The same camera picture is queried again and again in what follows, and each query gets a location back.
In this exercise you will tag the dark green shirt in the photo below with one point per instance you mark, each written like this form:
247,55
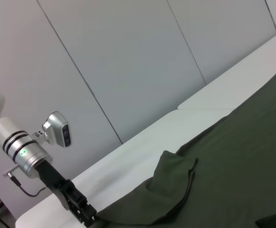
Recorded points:
223,166

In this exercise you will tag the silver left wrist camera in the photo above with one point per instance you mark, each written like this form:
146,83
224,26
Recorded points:
59,129

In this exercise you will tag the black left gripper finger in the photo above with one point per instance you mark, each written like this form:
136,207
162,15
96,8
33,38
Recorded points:
77,194
88,217

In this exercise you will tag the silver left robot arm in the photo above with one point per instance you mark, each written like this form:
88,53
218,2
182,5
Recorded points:
16,145

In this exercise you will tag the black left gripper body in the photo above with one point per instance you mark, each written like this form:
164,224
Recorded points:
52,178

